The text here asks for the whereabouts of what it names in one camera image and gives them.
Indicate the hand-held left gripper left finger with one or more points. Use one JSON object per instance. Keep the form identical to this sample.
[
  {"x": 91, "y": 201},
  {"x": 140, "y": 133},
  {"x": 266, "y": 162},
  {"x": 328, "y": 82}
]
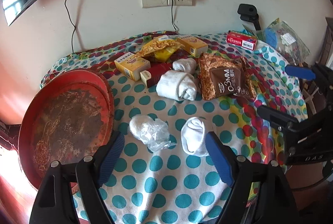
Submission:
[{"x": 111, "y": 156}]

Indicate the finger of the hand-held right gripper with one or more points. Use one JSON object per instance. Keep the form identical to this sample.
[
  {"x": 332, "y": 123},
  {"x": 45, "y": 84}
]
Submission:
[
  {"x": 275, "y": 117},
  {"x": 299, "y": 71}
]

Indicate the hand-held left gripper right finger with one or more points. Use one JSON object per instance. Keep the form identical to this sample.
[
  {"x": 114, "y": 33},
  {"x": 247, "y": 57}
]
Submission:
[{"x": 219, "y": 159}]

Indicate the round red metal tray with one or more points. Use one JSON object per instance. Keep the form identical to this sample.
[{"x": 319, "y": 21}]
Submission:
[{"x": 65, "y": 127}]

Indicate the brown snack packet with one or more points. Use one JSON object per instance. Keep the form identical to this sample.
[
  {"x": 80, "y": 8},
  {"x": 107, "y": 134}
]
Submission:
[{"x": 223, "y": 75}]

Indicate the large white sock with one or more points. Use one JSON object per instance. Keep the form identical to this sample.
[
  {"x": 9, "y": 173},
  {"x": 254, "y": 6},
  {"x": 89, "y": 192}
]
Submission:
[{"x": 177, "y": 84}]

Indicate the small white sock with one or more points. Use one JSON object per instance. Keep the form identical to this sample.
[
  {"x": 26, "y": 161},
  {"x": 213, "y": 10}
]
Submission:
[{"x": 184, "y": 65}]

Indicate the clear plastic bag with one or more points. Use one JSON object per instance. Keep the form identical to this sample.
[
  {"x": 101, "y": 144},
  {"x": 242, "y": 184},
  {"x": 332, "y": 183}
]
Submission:
[{"x": 286, "y": 36}]

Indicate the polka-dot tablecloth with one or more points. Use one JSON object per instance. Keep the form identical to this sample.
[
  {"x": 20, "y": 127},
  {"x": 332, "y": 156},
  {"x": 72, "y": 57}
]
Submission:
[{"x": 171, "y": 187}]

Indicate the small red barcode box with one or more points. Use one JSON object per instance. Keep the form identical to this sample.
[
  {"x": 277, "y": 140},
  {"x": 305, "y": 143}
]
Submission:
[{"x": 242, "y": 40}]

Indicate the dark red box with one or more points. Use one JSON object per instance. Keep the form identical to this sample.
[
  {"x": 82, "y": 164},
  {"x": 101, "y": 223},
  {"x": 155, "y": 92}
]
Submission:
[{"x": 153, "y": 74}]

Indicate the yellow cardboard box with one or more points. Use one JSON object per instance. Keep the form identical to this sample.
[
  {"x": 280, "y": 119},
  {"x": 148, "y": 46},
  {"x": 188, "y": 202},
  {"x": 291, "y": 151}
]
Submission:
[
  {"x": 193, "y": 45},
  {"x": 131, "y": 65}
]

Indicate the dark wooden furniture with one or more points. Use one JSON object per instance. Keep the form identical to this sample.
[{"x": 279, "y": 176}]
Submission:
[{"x": 9, "y": 135}]

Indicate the yellow snack packet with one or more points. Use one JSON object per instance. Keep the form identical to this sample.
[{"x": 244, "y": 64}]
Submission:
[{"x": 158, "y": 48}]

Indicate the wooden frame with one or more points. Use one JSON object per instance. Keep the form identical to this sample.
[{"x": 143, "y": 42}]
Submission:
[{"x": 309, "y": 94}]

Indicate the black clamp mount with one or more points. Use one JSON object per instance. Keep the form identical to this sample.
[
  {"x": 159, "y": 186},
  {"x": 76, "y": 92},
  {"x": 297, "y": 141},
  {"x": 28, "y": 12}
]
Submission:
[{"x": 248, "y": 12}]

